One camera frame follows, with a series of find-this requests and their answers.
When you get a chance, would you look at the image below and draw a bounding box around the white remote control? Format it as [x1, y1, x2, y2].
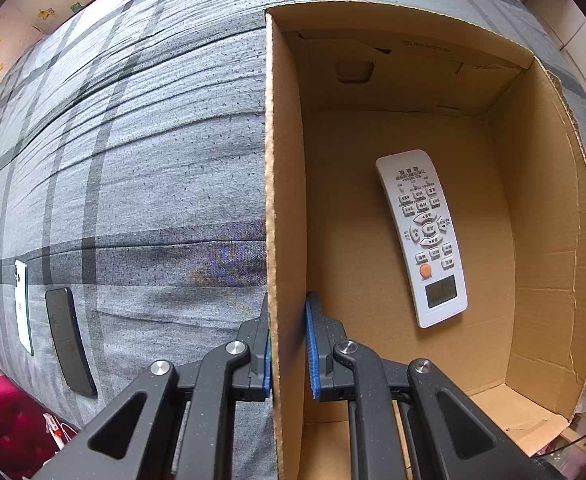
[375, 149, 469, 330]

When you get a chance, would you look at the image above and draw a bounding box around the black smartphone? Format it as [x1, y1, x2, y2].
[45, 287, 98, 398]

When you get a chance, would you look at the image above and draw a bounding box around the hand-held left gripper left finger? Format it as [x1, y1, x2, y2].
[33, 292, 274, 480]

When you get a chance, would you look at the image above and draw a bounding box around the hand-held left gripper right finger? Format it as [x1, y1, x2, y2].
[305, 291, 559, 480]

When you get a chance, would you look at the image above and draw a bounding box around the white cable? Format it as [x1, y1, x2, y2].
[43, 412, 78, 453]

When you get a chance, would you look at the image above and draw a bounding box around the white smartphone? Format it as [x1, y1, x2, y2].
[14, 259, 34, 357]

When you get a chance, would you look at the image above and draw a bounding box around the red cloth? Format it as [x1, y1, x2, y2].
[0, 350, 81, 480]

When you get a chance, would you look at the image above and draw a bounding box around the brown cardboard box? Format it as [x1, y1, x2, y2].
[264, 2, 586, 480]

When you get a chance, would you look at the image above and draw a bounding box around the cream wardrobe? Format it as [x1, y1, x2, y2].
[518, 0, 586, 116]

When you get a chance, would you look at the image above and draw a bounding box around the grey plaid bed sheet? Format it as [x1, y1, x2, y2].
[0, 0, 586, 480]

